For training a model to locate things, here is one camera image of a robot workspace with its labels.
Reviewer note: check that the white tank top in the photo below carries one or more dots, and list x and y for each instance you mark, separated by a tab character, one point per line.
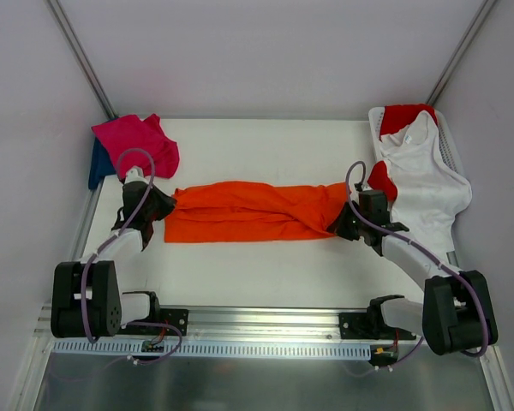
429	193

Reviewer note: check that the pink t shirt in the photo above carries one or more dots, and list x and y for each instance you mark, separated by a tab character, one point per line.
132	132

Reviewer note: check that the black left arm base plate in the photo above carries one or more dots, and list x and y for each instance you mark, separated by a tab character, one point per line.
176	317

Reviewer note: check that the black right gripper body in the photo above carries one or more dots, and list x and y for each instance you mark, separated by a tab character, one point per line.
349	224

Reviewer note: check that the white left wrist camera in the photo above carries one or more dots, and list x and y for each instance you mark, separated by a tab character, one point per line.
135	174

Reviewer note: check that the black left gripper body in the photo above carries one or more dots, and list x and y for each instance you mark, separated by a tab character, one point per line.
155	208

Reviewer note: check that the metal frame post left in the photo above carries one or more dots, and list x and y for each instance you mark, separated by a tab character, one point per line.
66	28

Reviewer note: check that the white plastic laundry basket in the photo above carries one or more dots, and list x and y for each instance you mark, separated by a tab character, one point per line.
447	145

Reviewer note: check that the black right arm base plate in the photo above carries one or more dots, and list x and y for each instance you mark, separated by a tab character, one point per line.
369	326

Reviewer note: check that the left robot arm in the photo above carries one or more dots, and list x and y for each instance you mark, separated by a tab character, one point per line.
90	296

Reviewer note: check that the red t shirt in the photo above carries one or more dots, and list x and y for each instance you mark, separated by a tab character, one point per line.
391	121

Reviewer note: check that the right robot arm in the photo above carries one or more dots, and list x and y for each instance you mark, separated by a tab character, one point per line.
456	314

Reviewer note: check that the metal frame post right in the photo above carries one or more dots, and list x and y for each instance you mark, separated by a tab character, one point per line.
472	31

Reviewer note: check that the aluminium mounting rail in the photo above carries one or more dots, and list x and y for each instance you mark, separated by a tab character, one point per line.
265	325

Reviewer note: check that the metal frame post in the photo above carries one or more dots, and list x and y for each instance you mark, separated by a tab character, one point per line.
472	31
66	28

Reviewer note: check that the white slotted cable duct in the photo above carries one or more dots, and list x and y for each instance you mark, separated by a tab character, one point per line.
254	350

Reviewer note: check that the dark blue t shirt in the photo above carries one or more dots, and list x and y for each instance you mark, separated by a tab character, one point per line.
101	165

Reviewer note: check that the orange t shirt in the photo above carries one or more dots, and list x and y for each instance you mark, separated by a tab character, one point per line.
253	211

